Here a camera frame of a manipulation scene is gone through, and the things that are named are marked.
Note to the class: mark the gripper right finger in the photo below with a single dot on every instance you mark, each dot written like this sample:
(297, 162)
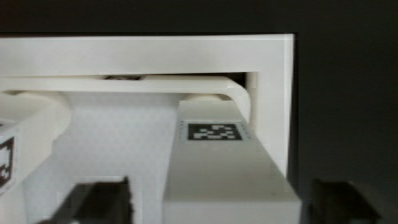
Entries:
(340, 206)

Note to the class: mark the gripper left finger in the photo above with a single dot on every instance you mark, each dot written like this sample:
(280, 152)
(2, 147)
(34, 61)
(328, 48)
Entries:
(97, 204)

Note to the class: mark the white desk top tray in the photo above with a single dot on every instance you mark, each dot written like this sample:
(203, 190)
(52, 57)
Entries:
(114, 145)

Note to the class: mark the white desk leg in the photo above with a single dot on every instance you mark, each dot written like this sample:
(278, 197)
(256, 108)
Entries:
(226, 188)
(34, 120)

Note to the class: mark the white front fence bar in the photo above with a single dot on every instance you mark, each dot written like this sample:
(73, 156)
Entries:
(72, 56)

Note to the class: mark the white right fence block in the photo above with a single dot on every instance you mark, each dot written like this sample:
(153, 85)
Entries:
(269, 84)

